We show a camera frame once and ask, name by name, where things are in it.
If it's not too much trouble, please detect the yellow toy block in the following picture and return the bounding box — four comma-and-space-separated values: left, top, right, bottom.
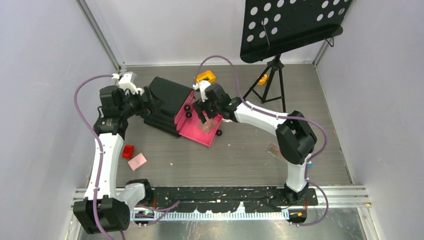
196, 70, 216, 84

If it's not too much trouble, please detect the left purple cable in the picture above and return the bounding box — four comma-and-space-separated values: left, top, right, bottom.
73, 74, 181, 240

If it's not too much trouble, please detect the small eyeshadow palette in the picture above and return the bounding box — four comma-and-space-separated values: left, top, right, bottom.
198, 119, 217, 134

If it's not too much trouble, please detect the yellow toy object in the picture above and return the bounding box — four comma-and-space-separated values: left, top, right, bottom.
257, 74, 269, 86

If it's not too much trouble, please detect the long eyeshadow palette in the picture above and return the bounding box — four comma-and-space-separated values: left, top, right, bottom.
267, 143, 283, 159

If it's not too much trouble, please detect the red block left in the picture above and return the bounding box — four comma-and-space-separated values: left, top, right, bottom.
122, 144, 135, 160

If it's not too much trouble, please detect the purple cable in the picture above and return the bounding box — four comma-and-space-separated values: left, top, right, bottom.
73, 74, 181, 240
195, 55, 330, 228

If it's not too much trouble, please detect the black perforated music stand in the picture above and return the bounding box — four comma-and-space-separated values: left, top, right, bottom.
239, 0, 352, 64

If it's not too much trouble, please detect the black drawer organizer cabinet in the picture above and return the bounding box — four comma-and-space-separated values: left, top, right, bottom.
143, 76, 194, 138

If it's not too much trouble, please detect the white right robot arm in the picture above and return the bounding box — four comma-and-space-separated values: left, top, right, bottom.
192, 80, 317, 205

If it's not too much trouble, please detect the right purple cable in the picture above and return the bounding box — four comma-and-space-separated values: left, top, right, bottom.
195, 55, 330, 228

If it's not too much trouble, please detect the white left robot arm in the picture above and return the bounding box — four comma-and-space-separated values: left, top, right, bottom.
73, 85, 164, 235

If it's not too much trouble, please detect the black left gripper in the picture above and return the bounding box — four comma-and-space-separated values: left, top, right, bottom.
119, 86, 164, 119

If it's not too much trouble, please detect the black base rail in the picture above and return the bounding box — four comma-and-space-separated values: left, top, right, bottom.
141, 186, 318, 213

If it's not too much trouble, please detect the pink sponge block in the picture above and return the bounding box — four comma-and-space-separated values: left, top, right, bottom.
127, 153, 147, 171

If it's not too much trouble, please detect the black tripod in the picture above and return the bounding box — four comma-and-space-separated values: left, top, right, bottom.
242, 54, 287, 113

